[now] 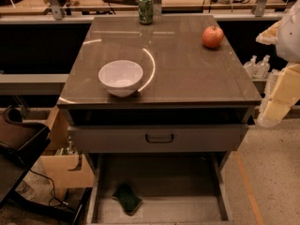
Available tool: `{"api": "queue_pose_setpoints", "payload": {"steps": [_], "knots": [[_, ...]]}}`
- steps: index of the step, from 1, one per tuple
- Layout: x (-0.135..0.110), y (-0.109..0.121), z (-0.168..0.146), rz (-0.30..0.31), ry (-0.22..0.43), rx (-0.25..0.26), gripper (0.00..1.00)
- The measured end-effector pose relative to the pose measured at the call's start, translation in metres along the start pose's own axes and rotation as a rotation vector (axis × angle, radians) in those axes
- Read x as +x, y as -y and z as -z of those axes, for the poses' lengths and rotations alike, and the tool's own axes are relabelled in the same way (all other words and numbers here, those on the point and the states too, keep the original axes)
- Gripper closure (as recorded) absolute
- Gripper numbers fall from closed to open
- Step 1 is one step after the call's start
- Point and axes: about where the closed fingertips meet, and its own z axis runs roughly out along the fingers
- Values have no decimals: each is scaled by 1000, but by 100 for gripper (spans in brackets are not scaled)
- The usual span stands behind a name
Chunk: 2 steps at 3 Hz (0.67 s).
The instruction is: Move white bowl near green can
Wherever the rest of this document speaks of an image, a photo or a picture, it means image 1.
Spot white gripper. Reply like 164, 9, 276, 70
256, 0, 300, 128

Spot green sponge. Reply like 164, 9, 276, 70
112, 184, 143, 216

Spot clear plastic bottle left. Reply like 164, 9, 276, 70
243, 55, 257, 79

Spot clear plastic bottle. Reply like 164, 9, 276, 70
253, 54, 270, 79
243, 55, 257, 79

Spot open bottom drawer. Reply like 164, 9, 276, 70
86, 153, 235, 225

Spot clear plastic bottle right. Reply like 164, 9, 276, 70
253, 54, 270, 79

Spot white bowl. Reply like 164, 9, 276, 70
98, 60, 143, 98

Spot closed grey drawer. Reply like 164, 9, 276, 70
68, 124, 248, 153

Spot green soda can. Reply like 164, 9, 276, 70
138, 0, 154, 24

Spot grey drawer cabinet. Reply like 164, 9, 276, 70
56, 14, 263, 225

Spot black cable on floor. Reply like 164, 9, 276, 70
29, 169, 78, 214

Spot cardboard box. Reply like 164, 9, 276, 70
40, 155, 95, 200

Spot red apple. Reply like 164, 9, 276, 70
202, 26, 224, 49

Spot dark brown chair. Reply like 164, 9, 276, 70
0, 108, 50, 205

